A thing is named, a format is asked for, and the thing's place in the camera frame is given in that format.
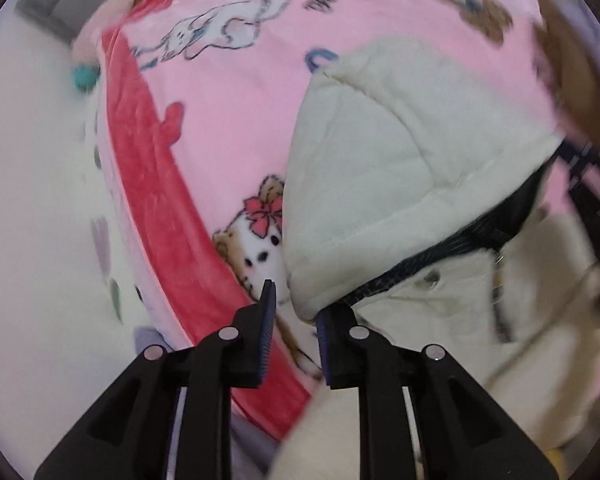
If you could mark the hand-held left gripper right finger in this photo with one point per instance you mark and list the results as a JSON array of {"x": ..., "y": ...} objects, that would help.
[{"x": 325, "y": 345}]

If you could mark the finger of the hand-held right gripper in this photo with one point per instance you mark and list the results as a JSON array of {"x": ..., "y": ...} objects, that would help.
[{"x": 587, "y": 160}]

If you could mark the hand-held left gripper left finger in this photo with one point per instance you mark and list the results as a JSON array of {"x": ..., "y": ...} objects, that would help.
[{"x": 266, "y": 330}]

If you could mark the cream quilted jacket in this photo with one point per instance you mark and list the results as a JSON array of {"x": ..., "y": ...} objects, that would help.
[{"x": 379, "y": 160}]

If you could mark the brown and lavender plush toy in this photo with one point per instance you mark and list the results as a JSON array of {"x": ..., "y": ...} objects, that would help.
[{"x": 564, "y": 60}]

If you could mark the lavender cloth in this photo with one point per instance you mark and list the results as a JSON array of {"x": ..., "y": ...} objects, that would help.
[{"x": 250, "y": 440}]

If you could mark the white printed bed sheet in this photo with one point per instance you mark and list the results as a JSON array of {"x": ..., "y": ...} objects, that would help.
[{"x": 115, "y": 200}]

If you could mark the pink printed blanket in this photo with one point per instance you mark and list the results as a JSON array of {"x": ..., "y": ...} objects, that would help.
[{"x": 220, "y": 125}]

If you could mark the teal ball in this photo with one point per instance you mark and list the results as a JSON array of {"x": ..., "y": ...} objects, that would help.
[{"x": 85, "y": 76}]

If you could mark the pink pillow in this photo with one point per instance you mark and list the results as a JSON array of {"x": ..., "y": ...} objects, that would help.
[{"x": 100, "y": 25}]

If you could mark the grey upholstered headboard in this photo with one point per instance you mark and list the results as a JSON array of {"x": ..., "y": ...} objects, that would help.
[{"x": 45, "y": 12}]

